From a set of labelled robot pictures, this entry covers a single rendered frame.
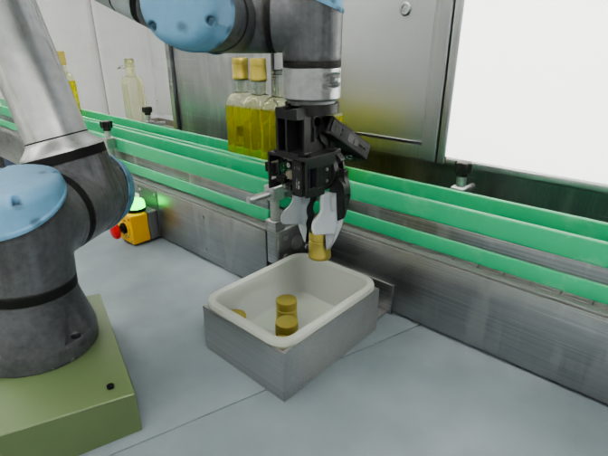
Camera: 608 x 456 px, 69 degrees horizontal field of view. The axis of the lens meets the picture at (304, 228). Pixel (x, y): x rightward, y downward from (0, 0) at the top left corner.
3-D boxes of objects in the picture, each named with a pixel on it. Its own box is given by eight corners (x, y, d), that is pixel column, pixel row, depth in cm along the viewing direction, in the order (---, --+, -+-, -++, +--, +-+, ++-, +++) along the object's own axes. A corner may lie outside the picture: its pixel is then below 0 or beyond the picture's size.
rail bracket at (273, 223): (320, 214, 85) (321, 150, 80) (255, 242, 74) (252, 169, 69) (308, 211, 87) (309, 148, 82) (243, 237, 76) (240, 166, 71)
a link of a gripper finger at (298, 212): (271, 242, 67) (277, 187, 63) (298, 231, 71) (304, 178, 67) (287, 251, 66) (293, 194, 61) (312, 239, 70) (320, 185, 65)
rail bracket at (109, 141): (123, 173, 116) (114, 120, 111) (95, 178, 111) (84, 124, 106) (115, 170, 118) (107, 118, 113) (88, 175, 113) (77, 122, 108)
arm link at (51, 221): (-58, 294, 52) (-88, 182, 47) (23, 249, 65) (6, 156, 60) (38, 306, 51) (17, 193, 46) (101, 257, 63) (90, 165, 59)
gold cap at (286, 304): (287, 331, 70) (287, 308, 68) (271, 323, 72) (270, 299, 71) (301, 321, 73) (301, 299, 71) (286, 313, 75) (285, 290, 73)
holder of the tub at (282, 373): (394, 315, 78) (397, 276, 75) (284, 402, 59) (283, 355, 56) (318, 282, 88) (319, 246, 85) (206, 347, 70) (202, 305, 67)
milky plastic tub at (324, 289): (378, 326, 74) (381, 280, 71) (284, 401, 59) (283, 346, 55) (300, 289, 85) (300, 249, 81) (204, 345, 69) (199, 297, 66)
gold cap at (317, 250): (321, 263, 67) (321, 236, 65) (303, 256, 69) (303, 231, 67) (336, 255, 69) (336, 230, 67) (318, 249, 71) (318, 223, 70)
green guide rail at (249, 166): (299, 211, 87) (299, 171, 84) (296, 212, 87) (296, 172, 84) (6, 117, 195) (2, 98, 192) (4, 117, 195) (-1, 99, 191)
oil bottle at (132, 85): (151, 139, 153) (140, 58, 143) (136, 141, 150) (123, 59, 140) (144, 137, 157) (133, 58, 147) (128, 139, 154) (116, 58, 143)
